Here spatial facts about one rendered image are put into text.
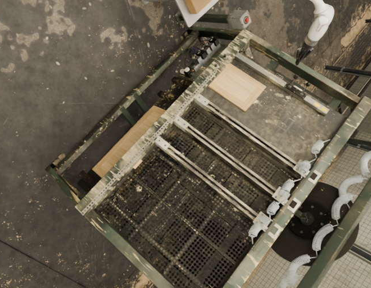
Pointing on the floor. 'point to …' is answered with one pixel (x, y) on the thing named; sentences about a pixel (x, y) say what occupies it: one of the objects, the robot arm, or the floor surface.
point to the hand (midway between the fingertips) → (298, 60)
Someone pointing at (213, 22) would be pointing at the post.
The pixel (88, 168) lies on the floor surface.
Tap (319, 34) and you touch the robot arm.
